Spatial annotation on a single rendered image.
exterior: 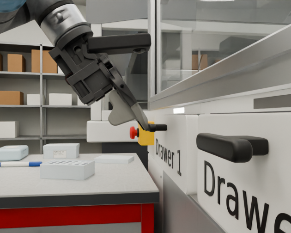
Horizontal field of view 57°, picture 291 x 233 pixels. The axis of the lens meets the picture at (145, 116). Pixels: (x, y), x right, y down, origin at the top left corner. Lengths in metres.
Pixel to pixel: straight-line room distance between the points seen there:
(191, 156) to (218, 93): 0.10
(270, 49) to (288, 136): 0.08
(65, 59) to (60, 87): 4.22
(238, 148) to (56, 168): 0.64
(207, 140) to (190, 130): 0.17
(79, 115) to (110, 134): 3.39
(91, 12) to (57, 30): 0.90
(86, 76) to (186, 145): 0.21
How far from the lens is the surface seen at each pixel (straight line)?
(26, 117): 4.75
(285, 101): 0.22
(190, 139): 0.37
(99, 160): 0.98
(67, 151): 1.10
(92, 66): 0.47
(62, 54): 0.50
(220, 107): 0.32
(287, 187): 0.19
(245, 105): 0.27
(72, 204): 0.63
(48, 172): 0.77
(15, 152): 1.12
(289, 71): 0.21
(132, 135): 0.81
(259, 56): 0.25
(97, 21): 1.37
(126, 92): 0.45
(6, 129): 4.33
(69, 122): 4.68
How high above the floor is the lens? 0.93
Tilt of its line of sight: level
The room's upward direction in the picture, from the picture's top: straight up
